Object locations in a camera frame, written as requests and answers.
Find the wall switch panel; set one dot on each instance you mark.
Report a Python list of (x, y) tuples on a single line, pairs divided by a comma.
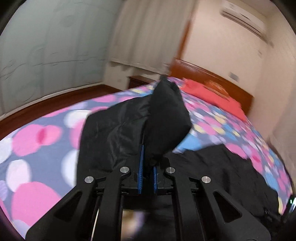
[(233, 76)]

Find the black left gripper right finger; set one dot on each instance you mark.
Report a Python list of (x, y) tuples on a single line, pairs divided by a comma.
[(203, 211)]

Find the white wall air conditioner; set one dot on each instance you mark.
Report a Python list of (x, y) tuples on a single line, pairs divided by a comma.
[(251, 15)]

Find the orange patterned cushion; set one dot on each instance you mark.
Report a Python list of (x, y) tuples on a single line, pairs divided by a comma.
[(216, 88)]

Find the black puffer jacket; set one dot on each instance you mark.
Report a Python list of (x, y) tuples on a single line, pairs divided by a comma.
[(198, 136)]

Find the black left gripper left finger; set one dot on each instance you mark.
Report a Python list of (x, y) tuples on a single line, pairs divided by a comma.
[(92, 210)]

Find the red pillow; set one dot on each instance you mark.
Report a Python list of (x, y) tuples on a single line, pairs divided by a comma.
[(215, 97)]

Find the beige window curtain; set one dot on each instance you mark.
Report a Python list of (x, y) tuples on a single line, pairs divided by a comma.
[(147, 34)]

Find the frosted glass wardrobe door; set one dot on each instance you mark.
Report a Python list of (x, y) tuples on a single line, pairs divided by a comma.
[(51, 46)]

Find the dark wooden nightstand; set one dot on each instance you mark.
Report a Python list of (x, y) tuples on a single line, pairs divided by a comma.
[(137, 80)]

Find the brown wooden headboard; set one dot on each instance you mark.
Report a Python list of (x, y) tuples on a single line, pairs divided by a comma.
[(181, 69)]

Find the colourful polka dot blanket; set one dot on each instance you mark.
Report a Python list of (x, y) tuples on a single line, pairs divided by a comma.
[(39, 167)]

